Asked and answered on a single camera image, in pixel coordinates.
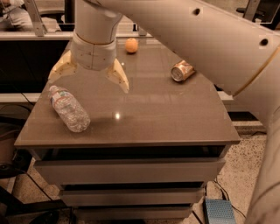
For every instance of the glass partition railing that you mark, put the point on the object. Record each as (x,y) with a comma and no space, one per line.
(59,11)

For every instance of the grey drawer cabinet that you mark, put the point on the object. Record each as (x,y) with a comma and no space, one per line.
(147,153)

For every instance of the clear plastic water bottle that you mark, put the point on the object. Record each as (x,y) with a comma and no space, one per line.
(73,115)

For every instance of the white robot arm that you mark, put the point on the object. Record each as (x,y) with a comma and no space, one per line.
(241,57)

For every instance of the gold soda can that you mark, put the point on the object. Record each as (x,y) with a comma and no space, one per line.
(182,71)

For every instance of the seated person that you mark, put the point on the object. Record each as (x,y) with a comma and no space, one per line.
(14,16)

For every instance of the orange fruit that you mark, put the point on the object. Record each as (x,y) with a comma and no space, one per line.
(131,45)

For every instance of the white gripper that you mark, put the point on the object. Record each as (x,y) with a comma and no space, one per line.
(93,55)

